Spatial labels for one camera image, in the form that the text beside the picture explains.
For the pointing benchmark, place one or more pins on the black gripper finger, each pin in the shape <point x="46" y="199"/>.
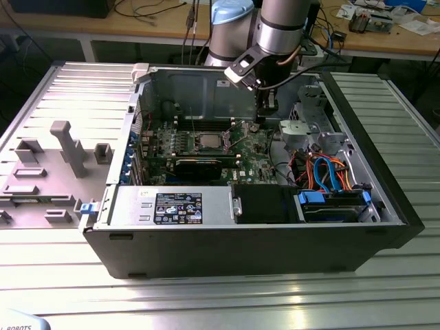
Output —
<point x="263" y="103"/>

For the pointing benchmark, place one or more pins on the silver CPU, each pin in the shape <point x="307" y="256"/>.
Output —
<point x="210" y="141"/>

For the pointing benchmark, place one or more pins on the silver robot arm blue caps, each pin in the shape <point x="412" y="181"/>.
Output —
<point x="278" y="31"/>

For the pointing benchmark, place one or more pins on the RAM slot white clips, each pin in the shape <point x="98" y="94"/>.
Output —
<point x="225" y="125"/>
<point x="225" y="119"/>

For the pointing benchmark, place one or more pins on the RAM slot black clips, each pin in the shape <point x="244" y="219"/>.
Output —
<point x="225" y="128"/>
<point x="225" y="122"/>

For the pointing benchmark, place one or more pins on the CPU socket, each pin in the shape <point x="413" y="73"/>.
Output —
<point x="198" y="141"/>

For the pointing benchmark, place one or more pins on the CPU cooler heatsink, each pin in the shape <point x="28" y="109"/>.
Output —
<point x="359" y="22"/>

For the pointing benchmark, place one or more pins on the silver coin battery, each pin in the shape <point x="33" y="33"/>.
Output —
<point x="253" y="128"/>

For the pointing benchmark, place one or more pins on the white label sticker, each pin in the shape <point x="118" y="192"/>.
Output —
<point x="223" y="83"/>

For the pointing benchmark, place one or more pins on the green motherboard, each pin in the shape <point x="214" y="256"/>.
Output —
<point x="254" y="161"/>

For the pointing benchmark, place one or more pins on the small black adapter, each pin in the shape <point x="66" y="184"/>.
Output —
<point x="338" y="36"/>

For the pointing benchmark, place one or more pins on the black graphics card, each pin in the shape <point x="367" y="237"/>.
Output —
<point x="197" y="170"/>

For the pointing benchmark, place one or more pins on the white paper sheet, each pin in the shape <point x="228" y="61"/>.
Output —
<point x="345" y="12"/>
<point x="417" y="27"/>

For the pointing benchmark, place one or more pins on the black plastic shroud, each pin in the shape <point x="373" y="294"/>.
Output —
<point x="261" y="203"/>

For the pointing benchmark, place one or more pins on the hard disk in blue carrier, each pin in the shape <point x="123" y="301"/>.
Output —
<point x="311" y="198"/>

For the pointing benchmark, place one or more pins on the silver hardware box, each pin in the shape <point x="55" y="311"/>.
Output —
<point x="379" y="24"/>

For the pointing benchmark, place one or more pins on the black PC case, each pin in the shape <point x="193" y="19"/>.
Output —
<point x="240" y="247"/>

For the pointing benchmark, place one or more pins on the wooden desk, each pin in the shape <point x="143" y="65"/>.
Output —
<point x="130" y="29"/>

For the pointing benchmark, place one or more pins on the blue box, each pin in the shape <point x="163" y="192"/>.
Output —
<point x="405" y="4"/>

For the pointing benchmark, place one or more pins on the silver power supply unit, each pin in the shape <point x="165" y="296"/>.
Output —
<point x="130" y="206"/>

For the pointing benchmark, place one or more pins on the grey parts rack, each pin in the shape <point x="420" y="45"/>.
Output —
<point x="72" y="151"/>

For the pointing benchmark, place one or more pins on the blue plastic latch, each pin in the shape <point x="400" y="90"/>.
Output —
<point x="87" y="209"/>

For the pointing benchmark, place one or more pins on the black equipment box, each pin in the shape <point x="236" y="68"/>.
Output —
<point x="68" y="8"/>

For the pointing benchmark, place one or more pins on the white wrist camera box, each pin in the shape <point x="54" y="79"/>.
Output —
<point x="240" y="70"/>

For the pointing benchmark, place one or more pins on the silver drive bracket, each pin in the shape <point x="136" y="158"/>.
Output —
<point x="295" y="132"/>

